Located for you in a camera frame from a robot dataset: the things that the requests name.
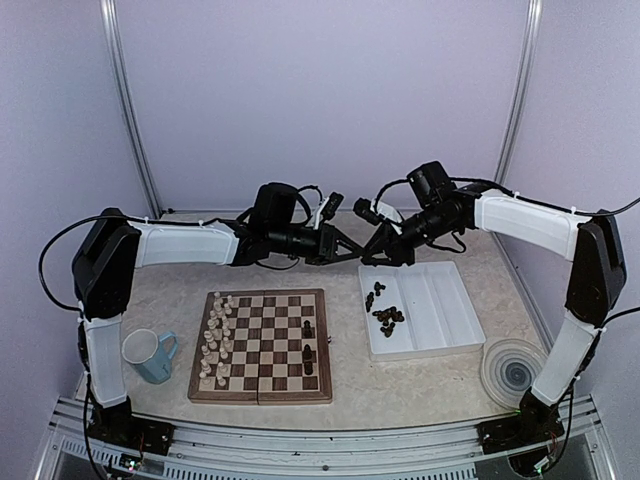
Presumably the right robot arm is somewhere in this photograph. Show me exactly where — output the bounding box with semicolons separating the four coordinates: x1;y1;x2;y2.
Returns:
354;161;628;444

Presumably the white chess pieces row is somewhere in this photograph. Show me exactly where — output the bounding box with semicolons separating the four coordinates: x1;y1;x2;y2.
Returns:
195;291;237;391

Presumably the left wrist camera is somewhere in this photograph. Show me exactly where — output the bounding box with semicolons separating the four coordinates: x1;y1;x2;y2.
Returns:
311;192;344;230

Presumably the pile of dark chess pieces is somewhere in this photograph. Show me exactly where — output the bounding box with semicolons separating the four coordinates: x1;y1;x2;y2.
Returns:
364;281;405;338

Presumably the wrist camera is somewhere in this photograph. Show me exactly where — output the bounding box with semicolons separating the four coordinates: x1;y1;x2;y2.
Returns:
311;192;344;230
353;198;404;234

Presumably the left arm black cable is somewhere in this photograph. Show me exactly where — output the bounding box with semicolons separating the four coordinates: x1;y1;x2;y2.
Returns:
36;213;106;311

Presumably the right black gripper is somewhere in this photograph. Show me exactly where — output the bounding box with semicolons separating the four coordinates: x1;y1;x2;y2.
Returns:
361;205;458;266

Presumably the right aluminium corner post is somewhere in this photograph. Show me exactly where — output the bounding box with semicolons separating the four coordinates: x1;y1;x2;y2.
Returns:
494;0;543;184

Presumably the left aluminium corner post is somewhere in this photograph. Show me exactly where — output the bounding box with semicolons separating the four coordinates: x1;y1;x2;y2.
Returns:
100;0;163;218

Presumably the aluminium front rail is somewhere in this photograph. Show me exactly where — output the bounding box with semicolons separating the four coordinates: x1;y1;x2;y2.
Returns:
27;396;622;479

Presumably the light blue mug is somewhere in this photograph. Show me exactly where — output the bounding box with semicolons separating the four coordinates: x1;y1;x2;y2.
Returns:
121;329;179;385

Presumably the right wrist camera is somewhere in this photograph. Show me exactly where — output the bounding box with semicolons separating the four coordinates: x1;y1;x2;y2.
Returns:
353;198;404;234

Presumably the white plastic tray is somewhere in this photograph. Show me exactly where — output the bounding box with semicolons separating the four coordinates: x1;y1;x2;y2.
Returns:
358;261;486;361

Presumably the grey spiral coaster plate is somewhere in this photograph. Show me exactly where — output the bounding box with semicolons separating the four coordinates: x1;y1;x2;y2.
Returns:
480;338;547;410

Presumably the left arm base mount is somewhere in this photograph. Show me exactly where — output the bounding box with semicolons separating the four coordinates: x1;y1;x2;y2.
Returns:
88;415;175;456

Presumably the aluminium corner post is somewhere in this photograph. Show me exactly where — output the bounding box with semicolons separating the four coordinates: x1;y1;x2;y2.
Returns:
100;0;163;218
494;0;543;184

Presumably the wooden chess board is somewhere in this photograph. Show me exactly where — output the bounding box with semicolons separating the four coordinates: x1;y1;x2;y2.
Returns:
187;288;333;406

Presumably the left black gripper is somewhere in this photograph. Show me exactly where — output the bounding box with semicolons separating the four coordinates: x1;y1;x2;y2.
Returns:
270;222;364;266

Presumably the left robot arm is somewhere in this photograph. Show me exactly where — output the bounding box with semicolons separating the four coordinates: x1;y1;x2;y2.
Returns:
37;182;363;445

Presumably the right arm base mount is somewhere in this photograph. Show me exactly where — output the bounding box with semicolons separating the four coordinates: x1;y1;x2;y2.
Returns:
477;411;565;454

